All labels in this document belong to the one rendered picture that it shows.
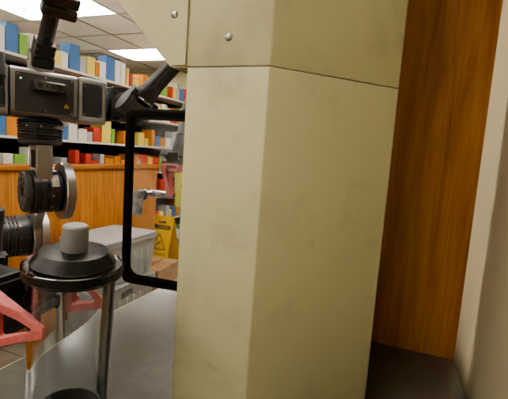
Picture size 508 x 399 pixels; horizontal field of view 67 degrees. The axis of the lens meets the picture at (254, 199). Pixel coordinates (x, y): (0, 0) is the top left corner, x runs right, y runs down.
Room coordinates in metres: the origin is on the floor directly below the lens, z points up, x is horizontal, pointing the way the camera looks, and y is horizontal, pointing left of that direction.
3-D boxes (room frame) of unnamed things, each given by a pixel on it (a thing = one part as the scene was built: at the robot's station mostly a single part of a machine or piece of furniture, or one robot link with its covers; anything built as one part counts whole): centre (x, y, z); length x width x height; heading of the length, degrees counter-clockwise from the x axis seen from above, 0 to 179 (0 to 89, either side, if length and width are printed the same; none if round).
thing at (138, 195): (0.85, 0.26, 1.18); 0.02 x 0.02 x 0.06; 75
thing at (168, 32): (0.67, 0.09, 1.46); 0.32 x 0.12 x 0.10; 160
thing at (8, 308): (0.42, 0.25, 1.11); 0.09 x 0.07 x 0.07; 69
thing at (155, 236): (0.84, 0.15, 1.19); 0.30 x 0.01 x 0.40; 75
